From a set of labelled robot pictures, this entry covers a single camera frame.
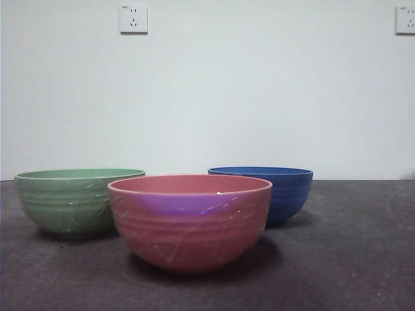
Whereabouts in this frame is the green ribbed bowl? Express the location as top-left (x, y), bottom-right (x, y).
top-left (14, 168), bottom-right (147, 240)

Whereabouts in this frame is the red ribbed bowl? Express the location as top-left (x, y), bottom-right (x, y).
top-left (107, 174), bottom-right (274, 277)

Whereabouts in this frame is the white wall socket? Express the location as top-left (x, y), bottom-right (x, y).
top-left (119, 4), bottom-right (149, 36)
top-left (394, 5), bottom-right (415, 36)

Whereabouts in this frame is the blue ribbed bowl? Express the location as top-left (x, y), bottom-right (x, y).
top-left (207, 165), bottom-right (314, 228)

